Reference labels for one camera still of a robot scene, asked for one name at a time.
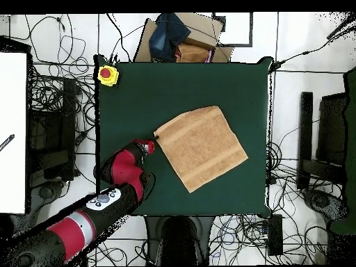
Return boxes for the tan terry towel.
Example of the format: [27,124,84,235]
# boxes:
[153,104,249,194]

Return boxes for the black flat bar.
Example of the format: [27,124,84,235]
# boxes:
[296,91,314,191]

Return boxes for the dark green table cloth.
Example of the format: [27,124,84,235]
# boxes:
[94,54,275,218]

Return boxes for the yellow emergency stop button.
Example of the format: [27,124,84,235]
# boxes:
[97,64,120,88]

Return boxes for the brown folded cloth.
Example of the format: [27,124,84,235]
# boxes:
[175,43,211,63]

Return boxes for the black equipment rack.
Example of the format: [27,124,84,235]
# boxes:
[27,77,81,190]

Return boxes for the blue jeans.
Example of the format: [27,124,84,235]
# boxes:
[148,12,192,63]

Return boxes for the black round knob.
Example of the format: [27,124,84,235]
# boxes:
[38,185,55,200]
[312,194,330,209]

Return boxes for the brown cardboard box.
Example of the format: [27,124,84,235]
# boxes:
[133,12,234,63]

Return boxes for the dark grey stand base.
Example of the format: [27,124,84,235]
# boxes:
[302,188,350,226]
[26,179,70,223]

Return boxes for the white panel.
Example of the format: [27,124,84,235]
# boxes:
[0,51,28,215]

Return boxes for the striped black rod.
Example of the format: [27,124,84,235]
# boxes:
[0,133,15,152]

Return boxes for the black power box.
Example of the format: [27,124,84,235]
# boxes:
[267,213,284,256]

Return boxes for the black panel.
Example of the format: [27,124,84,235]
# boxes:
[316,92,348,166]

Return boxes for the dark green fabric panel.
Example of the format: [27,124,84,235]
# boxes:
[343,65,356,234]

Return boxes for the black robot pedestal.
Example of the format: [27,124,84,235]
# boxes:
[144,215,215,266]

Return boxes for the black cable tangle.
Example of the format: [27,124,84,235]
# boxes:
[208,140,344,266]
[86,236,156,267]
[24,13,97,156]

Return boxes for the black cable with connector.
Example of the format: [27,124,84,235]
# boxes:
[268,24,356,74]

